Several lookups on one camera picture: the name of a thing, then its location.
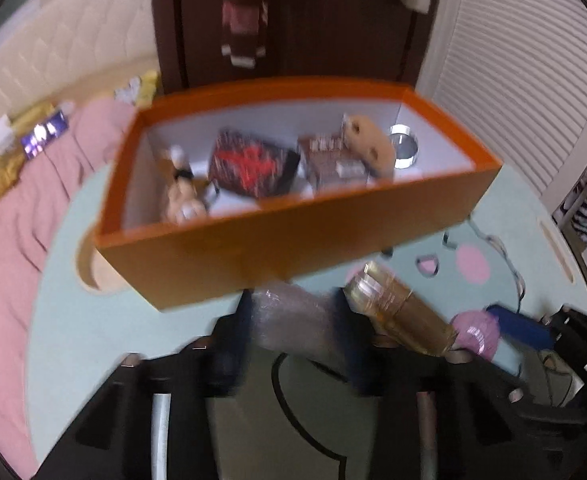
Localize pink blanket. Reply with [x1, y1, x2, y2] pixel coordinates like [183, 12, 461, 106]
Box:
[0, 97, 146, 476]

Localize tan plush toy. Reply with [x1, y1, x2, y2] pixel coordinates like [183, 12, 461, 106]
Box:
[343, 114, 397, 178]

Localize orange cardboard box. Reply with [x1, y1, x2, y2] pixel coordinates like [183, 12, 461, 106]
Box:
[93, 76, 504, 313]

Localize clear heart-shaped container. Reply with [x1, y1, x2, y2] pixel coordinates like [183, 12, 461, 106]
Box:
[388, 124, 420, 171]

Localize gold perfume bottle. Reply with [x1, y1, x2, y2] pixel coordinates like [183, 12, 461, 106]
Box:
[343, 260, 459, 358]

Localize anime figurine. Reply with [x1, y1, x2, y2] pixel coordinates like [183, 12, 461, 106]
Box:
[160, 145, 219, 223]

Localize black red patterned pouch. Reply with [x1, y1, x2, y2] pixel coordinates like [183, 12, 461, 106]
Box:
[208, 129, 301, 198]

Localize clear bubble wrap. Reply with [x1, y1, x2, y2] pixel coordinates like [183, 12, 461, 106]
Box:
[250, 282, 347, 376]

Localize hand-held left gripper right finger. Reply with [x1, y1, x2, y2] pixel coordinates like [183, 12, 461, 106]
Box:
[331, 287, 539, 480]

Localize cream tufted headboard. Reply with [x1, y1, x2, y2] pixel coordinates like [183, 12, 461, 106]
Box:
[0, 0, 161, 136]

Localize cartoon printed desktop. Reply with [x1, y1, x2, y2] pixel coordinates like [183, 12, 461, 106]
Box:
[23, 160, 587, 480]

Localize small brown box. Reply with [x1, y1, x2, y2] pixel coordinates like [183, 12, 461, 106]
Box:
[298, 132, 374, 191]

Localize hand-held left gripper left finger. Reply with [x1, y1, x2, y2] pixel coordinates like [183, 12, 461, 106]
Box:
[36, 287, 254, 480]

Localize white louvered door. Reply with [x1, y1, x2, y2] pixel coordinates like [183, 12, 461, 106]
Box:
[421, 0, 587, 211]

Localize smartphone with lit screen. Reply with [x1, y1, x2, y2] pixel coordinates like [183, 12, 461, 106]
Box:
[20, 110, 69, 158]

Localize dark wooden door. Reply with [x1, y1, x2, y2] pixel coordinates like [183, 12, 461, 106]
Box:
[152, 0, 437, 96]

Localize striped maroon scarf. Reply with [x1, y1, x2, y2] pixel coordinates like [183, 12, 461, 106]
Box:
[220, 0, 269, 68]

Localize yellow cartoon pillow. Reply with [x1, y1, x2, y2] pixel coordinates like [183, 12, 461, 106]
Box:
[116, 70, 161, 108]

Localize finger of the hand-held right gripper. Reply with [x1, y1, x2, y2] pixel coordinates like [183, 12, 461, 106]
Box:
[486, 304, 557, 350]

